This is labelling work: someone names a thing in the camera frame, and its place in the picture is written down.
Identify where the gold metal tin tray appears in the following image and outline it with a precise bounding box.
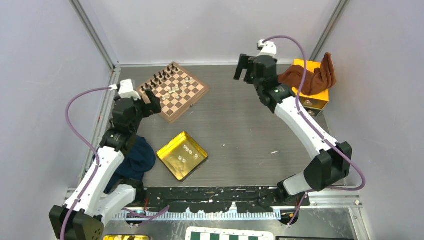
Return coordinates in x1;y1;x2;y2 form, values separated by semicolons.
156;131;209;182

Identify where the dark blue cloth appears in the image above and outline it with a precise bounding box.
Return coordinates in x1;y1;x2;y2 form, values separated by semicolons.
104;135;156;194

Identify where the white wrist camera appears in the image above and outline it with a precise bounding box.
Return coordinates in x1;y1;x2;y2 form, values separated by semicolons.
257;39;277;58
116;79;141;101

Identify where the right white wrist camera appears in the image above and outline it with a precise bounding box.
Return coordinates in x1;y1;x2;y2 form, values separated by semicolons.
257;39;277;58

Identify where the yellow drawer box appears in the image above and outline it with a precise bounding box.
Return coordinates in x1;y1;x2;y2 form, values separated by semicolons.
292;59;330;117

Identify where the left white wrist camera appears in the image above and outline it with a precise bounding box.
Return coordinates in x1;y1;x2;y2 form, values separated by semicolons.
116;79;141;101

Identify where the brown cloth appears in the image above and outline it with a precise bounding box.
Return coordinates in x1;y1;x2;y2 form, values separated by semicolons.
278;52;337;96

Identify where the green checkered calibration board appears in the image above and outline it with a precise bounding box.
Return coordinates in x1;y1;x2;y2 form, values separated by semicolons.
184;226;276;240

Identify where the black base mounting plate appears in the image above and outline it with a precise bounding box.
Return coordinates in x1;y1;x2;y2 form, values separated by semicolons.
127;186;310;214

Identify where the wooden chess board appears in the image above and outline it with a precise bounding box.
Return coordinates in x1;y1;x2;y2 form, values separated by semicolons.
137;62;210;123

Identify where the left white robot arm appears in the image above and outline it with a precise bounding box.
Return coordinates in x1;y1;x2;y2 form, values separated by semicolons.
49;89;162;240

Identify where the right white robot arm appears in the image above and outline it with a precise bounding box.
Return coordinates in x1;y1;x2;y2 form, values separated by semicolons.
234;54;353;206

